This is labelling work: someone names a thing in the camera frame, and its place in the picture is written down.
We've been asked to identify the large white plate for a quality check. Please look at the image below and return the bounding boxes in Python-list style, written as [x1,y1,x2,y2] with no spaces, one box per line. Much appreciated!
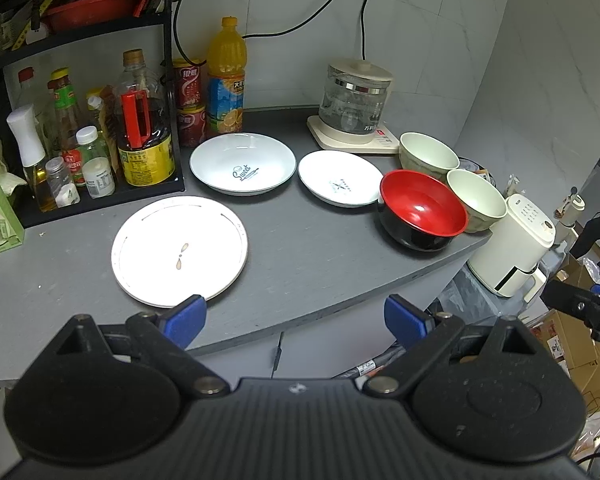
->
[110,196,248,309]

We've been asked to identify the red and black bowl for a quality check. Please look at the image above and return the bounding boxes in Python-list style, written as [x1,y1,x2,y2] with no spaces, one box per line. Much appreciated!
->
[377,169,468,252]

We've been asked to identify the cream bowl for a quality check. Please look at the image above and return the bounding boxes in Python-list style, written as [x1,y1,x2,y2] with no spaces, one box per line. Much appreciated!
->
[446,169,506,234]
[398,132,460,181]

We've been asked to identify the small white plate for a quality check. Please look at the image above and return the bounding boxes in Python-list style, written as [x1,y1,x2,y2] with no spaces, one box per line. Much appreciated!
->
[298,151,382,208]

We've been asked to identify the white deep plate blue script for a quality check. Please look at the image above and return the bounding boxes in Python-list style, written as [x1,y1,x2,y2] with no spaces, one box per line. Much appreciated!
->
[189,132,297,196]

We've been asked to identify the cream air fryer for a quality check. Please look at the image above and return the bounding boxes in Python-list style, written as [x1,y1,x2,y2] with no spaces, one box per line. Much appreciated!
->
[467,194,556,304]

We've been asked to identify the small white labelled jar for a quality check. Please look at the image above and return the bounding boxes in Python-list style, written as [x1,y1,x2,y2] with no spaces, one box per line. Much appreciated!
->
[82,157,114,198]

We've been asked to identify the small clear salt jar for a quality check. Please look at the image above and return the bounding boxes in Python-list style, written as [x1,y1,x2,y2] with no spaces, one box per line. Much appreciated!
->
[45,156,80,208]

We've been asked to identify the large soy sauce jug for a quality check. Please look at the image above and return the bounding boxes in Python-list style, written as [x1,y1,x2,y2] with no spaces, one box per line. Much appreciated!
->
[114,49,175,188]

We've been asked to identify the cream kettle base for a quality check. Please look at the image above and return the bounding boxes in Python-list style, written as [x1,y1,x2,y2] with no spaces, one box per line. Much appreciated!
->
[306,115,400,155]

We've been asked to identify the cardboard boxes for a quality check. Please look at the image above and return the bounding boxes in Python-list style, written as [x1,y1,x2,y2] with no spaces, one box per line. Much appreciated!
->
[531,257,600,415]

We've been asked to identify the white cap green bottle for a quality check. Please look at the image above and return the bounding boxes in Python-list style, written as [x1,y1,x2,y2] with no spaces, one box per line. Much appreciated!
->
[76,126,111,171]

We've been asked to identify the red can lower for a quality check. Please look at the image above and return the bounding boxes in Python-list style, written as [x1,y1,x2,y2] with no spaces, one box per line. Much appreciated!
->
[176,104,207,148]

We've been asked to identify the red can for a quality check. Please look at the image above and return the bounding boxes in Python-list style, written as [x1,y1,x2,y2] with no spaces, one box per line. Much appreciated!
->
[173,58,202,108]
[176,104,207,148]

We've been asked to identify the glass electric kettle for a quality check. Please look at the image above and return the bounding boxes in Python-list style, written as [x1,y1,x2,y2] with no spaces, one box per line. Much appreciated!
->
[318,58,393,136]

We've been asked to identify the red can upper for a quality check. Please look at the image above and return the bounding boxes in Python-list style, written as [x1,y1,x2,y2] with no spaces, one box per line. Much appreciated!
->
[173,58,202,108]

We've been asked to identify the white cap oil sprayer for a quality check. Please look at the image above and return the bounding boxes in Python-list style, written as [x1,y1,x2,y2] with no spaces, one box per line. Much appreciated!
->
[6,104,56,212]

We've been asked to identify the red label sauce bottle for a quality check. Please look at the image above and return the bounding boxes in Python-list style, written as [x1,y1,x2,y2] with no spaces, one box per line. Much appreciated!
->
[50,67,85,188]

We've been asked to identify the orange juice bottle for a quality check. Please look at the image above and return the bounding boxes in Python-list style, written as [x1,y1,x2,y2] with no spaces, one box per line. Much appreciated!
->
[207,16,247,136]

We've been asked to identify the red basin on shelf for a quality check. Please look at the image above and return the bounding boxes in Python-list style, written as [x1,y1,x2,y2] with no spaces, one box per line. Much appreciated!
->
[42,0,138,32]

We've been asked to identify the black power cable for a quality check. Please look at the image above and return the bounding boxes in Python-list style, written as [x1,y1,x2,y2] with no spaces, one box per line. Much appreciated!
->
[172,0,349,68]

